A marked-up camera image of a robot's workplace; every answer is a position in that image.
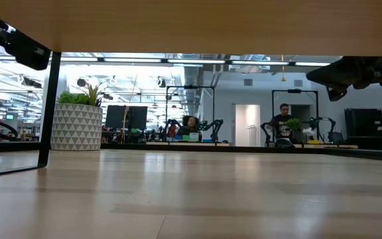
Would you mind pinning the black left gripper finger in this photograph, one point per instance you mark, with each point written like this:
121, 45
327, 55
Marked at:
28, 51

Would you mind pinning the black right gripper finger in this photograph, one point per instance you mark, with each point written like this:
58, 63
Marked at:
336, 94
337, 74

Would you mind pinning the ceiling light strip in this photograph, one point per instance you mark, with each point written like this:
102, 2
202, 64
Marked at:
260, 63
196, 61
133, 60
80, 59
312, 64

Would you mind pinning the black cabinet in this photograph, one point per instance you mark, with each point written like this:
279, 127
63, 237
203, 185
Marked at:
365, 127

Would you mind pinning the small green background plant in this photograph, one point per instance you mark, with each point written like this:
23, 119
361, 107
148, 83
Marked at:
293, 124

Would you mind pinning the person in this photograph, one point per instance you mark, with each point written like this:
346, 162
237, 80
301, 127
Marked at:
190, 124
282, 123

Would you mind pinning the succulent in patterned white pot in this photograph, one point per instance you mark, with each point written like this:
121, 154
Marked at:
76, 127

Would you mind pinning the white door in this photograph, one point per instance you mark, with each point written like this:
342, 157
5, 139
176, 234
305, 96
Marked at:
247, 123

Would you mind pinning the black computer monitor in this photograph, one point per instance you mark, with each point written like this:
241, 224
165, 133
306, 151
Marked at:
138, 117
116, 117

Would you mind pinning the black background rig frame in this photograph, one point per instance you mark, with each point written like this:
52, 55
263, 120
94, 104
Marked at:
293, 90
191, 87

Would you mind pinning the black aluminium table frame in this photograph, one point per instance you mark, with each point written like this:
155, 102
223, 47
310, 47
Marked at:
244, 149

